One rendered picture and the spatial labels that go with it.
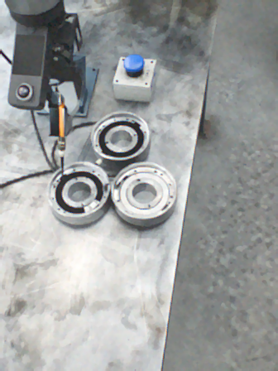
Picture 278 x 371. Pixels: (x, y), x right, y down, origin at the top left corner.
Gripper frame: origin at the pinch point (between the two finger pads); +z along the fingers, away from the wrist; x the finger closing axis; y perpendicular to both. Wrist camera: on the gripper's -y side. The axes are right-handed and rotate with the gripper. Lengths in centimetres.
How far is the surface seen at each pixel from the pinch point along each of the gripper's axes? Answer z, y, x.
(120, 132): 11.2, 5.2, -7.9
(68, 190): 10.6, -8.1, -1.3
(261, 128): 93, 72, -43
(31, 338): 13.2, -30.9, -0.8
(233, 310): 93, 4, -35
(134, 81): 8.8, 15.5, -9.0
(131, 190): 10.3, -7.0, -11.8
